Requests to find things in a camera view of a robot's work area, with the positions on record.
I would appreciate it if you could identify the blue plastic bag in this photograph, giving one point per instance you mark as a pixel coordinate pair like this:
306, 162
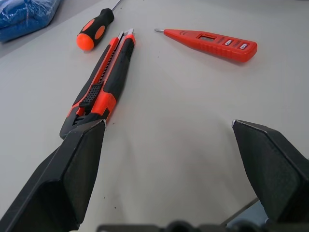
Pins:
19, 17

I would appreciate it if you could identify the orange black utility knife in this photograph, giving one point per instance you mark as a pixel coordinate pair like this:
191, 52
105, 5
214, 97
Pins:
116, 72

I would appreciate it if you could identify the red voltage tester pen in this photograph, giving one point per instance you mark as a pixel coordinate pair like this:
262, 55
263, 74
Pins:
207, 44

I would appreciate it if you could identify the black orange screwdriver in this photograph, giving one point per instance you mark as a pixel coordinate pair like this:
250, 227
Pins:
96, 26

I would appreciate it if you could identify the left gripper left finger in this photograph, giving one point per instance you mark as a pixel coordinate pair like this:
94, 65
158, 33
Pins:
55, 183

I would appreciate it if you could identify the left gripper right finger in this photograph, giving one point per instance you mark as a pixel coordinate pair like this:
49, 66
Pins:
272, 169

